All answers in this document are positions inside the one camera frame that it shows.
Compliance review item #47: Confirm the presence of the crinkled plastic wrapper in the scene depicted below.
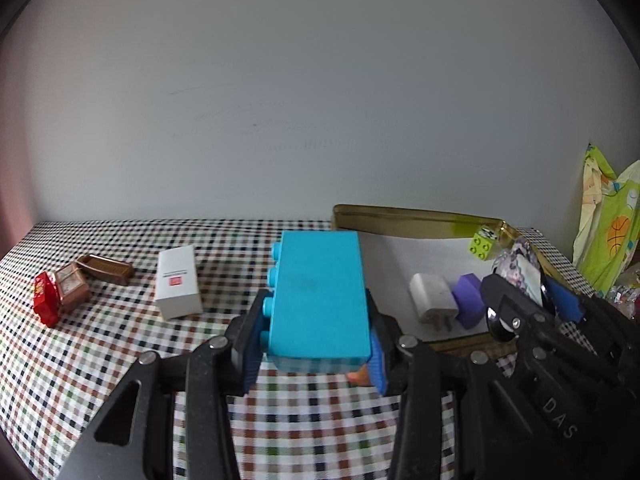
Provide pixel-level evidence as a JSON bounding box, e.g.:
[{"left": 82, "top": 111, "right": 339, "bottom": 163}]
[{"left": 612, "top": 266, "right": 640, "bottom": 320}]

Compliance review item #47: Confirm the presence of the small white box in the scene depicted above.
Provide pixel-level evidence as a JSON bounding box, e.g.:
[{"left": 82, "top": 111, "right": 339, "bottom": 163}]
[{"left": 154, "top": 245, "right": 204, "bottom": 321}]

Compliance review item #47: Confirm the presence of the checkered tablecloth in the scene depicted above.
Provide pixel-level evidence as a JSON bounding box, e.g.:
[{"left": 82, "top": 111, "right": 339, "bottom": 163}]
[{"left": 0, "top": 217, "right": 601, "bottom": 480}]

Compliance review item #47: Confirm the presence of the gold tin box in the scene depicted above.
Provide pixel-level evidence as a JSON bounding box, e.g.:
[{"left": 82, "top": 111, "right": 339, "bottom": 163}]
[{"left": 332, "top": 204, "right": 586, "bottom": 357}]

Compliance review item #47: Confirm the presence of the white paper liner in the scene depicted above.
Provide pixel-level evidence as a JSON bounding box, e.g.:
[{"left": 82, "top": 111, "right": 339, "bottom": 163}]
[{"left": 359, "top": 232, "right": 497, "bottom": 346}]

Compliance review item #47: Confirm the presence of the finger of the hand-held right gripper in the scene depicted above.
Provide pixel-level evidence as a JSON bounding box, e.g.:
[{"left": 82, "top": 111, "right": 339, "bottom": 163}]
[
  {"left": 481, "top": 273, "right": 627, "bottom": 387},
  {"left": 543, "top": 276, "right": 640, "bottom": 367}
]

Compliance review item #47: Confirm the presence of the blue toy brick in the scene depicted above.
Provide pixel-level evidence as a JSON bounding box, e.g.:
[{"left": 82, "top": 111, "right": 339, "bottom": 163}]
[{"left": 262, "top": 230, "right": 373, "bottom": 375}]

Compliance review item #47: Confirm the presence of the purple block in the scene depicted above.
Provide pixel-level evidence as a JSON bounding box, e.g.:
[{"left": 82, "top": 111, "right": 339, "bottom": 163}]
[{"left": 451, "top": 272, "right": 488, "bottom": 332}]

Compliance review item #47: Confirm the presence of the green toy brick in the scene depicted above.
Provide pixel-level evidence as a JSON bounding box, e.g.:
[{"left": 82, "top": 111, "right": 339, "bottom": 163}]
[{"left": 468, "top": 226, "right": 497, "bottom": 262}]

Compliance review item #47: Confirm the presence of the red small packet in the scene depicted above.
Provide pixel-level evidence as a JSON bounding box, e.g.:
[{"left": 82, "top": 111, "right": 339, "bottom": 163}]
[{"left": 32, "top": 271, "right": 63, "bottom": 328}]

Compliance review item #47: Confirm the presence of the white charger plug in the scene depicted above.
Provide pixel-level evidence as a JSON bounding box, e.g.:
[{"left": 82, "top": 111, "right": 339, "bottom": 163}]
[{"left": 409, "top": 272, "right": 459, "bottom": 334}]

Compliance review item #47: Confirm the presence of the brown toy chest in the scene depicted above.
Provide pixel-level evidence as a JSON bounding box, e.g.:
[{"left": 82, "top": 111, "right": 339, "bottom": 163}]
[{"left": 54, "top": 262, "right": 92, "bottom": 313}]

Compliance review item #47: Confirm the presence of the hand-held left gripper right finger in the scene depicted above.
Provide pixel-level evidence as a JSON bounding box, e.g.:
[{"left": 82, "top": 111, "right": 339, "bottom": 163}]
[{"left": 366, "top": 287, "right": 551, "bottom": 480}]

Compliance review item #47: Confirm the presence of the green printed cloth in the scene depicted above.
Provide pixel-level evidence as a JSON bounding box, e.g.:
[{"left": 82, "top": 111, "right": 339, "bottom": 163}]
[{"left": 572, "top": 144, "right": 640, "bottom": 301}]

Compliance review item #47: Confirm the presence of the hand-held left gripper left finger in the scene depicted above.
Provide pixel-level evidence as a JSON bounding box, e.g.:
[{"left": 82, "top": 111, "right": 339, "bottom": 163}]
[{"left": 57, "top": 292, "right": 274, "bottom": 480}]

